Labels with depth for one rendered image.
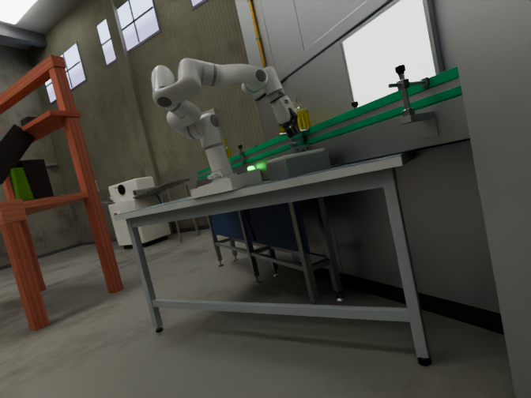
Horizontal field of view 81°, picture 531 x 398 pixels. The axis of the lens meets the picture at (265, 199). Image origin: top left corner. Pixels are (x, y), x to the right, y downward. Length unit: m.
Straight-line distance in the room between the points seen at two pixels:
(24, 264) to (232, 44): 4.34
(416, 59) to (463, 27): 0.50
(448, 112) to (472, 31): 0.28
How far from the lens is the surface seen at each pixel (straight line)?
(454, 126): 1.10
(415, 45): 1.40
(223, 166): 1.46
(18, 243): 3.09
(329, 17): 1.78
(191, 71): 1.24
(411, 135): 1.18
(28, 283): 3.11
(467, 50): 0.89
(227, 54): 5.83
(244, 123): 5.50
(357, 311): 1.32
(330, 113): 1.71
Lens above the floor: 0.78
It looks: 4 degrees down
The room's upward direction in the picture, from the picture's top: 13 degrees counter-clockwise
